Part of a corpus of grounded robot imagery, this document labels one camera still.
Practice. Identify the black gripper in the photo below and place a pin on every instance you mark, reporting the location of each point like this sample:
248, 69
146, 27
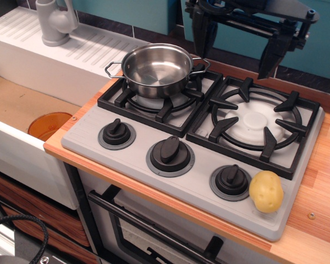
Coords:
268, 19

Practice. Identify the stainless steel pot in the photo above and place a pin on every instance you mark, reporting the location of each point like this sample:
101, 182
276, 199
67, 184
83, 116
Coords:
157, 70

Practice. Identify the yellow toy potato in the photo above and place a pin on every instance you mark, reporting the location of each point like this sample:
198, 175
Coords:
266, 191

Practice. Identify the grey toy stove top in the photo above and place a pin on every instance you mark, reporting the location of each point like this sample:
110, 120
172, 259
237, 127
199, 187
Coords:
194, 186

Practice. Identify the black middle stove knob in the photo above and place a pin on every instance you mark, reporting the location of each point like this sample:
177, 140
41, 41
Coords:
170, 158

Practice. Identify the black stove knob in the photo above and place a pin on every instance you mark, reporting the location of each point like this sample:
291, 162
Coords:
230, 183
116, 135
170, 158

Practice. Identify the black right stove knob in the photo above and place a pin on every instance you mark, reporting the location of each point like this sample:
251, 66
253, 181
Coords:
230, 183

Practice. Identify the black left stove knob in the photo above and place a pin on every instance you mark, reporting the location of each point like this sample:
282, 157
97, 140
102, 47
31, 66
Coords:
116, 135

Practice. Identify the black right burner grate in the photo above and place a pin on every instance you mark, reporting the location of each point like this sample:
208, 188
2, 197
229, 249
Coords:
288, 158

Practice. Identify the black burner grate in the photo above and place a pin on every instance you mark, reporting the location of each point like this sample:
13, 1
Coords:
177, 121
288, 158

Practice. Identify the white right burner cap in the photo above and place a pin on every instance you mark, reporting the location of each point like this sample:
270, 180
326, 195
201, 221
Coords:
253, 117

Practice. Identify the white burner cap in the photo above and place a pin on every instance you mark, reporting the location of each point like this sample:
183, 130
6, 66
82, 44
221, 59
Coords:
253, 117
154, 105

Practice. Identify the black left burner grate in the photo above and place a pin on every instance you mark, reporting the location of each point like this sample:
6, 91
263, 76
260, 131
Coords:
177, 121

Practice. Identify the white left burner cap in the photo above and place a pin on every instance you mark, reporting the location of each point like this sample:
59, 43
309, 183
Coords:
154, 105

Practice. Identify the grey toy faucet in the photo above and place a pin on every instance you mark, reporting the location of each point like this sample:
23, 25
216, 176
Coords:
56, 24

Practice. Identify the white toy sink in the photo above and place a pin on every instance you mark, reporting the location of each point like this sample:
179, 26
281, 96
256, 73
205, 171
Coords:
35, 80

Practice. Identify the wooden drawer fronts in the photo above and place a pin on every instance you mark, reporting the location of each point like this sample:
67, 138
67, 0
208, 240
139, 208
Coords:
66, 232

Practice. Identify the oven door with black handle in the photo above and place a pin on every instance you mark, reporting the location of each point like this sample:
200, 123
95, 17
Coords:
141, 232

